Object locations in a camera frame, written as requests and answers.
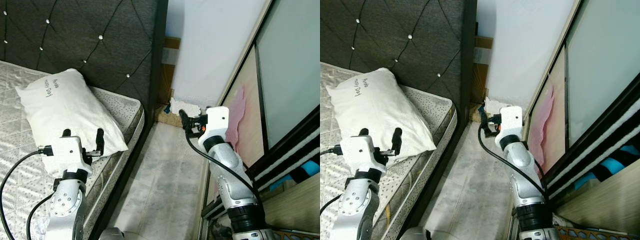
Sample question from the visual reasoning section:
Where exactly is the grey quilted mattress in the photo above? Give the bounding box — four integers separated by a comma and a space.
320, 62, 458, 240
0, 60, 146, 240

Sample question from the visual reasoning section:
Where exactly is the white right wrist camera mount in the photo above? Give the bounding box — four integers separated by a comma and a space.
495, 105, 524, 143
199, 106, 230, 146

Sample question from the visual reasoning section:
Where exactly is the grey left robot leg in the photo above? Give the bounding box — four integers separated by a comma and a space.
400, 227, 427, 240
99, 227, 126, 240

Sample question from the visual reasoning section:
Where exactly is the brown wooden panel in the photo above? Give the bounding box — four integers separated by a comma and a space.
472, 36, 495, 103
161, 36, 182, 106

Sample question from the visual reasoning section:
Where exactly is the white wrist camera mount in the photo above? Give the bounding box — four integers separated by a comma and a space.
340, 135, 387, 174
199, 106, 230, 146
495, 105, 524, 143
44, 136, 87, 176

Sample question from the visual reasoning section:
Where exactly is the dark tufted bed headboard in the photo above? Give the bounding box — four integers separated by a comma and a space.
0, 0, 169, 126
320, 0, 478, 126

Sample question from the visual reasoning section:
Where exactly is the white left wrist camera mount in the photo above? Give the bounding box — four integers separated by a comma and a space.
44, 136, 87, 176
340, 135, 387, 174

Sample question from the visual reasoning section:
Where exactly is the light wooden board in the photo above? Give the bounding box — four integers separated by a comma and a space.
552, 172, 640, 233
260, 172, 321, 235

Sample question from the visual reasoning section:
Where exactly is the pink floral sliding door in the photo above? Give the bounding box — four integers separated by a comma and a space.
525, 47, 571, 176
219, 45, 266, 167

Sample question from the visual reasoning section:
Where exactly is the blue plastic object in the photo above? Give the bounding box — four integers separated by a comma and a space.
575, 145, 640, 191
270, 160, 321, 193

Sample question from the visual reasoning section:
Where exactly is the frosted glass sliding door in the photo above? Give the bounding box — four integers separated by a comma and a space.
255, 0, 321, 151
565, 0, 640, 148

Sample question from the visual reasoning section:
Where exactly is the white pillow with handwriting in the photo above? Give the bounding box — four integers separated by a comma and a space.
15, 68, 129, 175
326, 68, 436, 162

